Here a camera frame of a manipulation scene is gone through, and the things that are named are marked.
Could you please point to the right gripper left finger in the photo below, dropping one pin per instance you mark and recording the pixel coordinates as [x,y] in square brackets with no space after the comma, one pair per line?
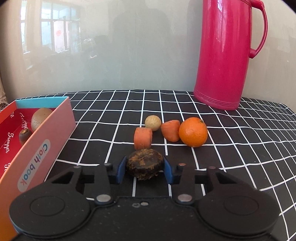
[105,176]

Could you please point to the red cardboard box tray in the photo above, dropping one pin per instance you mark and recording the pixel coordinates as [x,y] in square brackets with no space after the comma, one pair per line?
[24,166]

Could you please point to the brown kiwi fruit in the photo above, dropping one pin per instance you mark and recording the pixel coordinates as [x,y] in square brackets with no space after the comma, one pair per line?
[39,116]

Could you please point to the beige lace curtain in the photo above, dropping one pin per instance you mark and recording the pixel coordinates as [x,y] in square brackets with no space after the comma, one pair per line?
[3,98]

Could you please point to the orange tangerine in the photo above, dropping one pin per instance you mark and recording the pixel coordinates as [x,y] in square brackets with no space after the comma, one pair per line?
[193,132]

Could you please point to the black white grid tablecloth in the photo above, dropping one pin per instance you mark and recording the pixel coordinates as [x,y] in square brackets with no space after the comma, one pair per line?
[244,173]

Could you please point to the small dark chestnut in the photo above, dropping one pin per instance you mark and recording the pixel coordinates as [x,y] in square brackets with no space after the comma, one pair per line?
[24,135]

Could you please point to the dark water chestnut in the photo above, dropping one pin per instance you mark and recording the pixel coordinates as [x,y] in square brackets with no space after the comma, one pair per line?
[145,163]

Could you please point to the orange carrot chunk tapered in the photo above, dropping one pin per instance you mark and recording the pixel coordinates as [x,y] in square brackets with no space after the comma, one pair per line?
[170,130]

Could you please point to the pink thermos flask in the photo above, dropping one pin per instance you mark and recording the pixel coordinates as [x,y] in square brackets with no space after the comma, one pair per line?
[225,51]

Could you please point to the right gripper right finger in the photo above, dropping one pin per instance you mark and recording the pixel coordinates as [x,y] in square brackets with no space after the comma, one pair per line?
[181,178]

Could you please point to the orange carrot chunk cylinder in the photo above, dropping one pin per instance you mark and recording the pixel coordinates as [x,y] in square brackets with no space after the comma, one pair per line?
[142,138]

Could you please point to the small beige round fruit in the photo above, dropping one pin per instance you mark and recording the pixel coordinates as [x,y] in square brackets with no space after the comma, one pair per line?
[153,122]

